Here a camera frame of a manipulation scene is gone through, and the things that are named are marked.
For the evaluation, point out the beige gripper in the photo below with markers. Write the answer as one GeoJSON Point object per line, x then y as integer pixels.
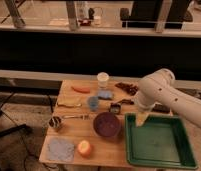
{"type": "Point", "coordinates": [141, 118]}

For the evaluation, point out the black dish brush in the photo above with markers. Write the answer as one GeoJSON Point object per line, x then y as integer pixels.
{"type": "Point", "coordinates": [115, 108]}

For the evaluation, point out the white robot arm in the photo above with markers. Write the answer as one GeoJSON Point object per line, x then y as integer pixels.
{"type": "Point", "coordinates": [158, 87]}

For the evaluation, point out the purple bowl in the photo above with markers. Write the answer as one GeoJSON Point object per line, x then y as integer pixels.
{"type": "Point", "coordinates": [107, 125]}

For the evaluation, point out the black rectangular block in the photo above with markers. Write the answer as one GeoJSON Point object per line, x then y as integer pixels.
{"type": "Point", "coordinates": [161, 108]}

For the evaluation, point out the brown dried food pile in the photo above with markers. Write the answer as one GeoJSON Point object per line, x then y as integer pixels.
{"type": "Point", "coordinates": [130, 89]}

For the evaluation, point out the green plastic tray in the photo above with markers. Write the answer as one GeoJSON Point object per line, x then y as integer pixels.
{"type": "Point", "coordinates": [161, 142]}

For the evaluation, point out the blue sponge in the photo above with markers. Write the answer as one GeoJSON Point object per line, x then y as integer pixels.
{"type": "Point", "coordinates": [105, 94]}

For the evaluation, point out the blue cup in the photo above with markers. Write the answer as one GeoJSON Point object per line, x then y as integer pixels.
{"type": "Point", "coordinates": [93, 103]}

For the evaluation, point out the white plastic cup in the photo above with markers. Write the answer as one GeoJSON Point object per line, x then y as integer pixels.
{"type": "Point", "coordinates": [103, 79]}

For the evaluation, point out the orange carrot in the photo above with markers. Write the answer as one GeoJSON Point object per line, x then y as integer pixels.
{"type": "Point", "coordinates": [81, 89]}

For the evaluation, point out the orange fruit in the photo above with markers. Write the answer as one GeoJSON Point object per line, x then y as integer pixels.
{"type": "Point", "coordinates": [84, 148]}

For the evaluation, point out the yellow banana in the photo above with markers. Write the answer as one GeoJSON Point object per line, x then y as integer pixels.
{"type": "Point", "coordinates": [69, 102]}

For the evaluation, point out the metal spoon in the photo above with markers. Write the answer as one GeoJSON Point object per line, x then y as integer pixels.
{"type": "Point", "coordinates": [82, 116]}

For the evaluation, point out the small dark tin can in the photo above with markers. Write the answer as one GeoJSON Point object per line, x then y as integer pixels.
{"type": "Point", "coordinates": [55, 123]}

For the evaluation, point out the blue grey cloth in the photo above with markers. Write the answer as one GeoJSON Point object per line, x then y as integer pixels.
{"type": "Point", "coordinates": [60, 150]}

